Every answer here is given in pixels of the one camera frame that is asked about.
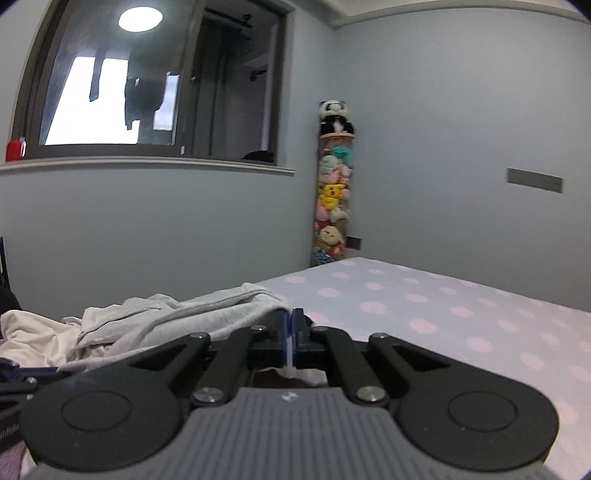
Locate grey t-shirt black collar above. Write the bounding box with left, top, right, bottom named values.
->
left=58, top=283, right=290, bottom=372

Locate cream white garment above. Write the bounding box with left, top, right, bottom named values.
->
left=1, top=310, right=81, bottom=367

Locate pink dotted bed sheet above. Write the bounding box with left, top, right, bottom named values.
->
left=262, top=257, right=590, bottom=479

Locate red bottle on sill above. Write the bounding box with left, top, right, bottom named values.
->
left=5, top=137, right=26, bottom=162

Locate plush toy storage column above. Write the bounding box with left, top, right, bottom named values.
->
left=311, top=133, right=355, bottom=266

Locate panda plush toy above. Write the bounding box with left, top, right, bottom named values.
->
left=318, top=100, right=355, bottom=136

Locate dark framed window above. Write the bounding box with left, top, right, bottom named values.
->
left=8, top=1, right=290, bottom=165

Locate grey wall vent plate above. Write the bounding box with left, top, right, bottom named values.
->
left=507, top=168, right=564, bottom=194

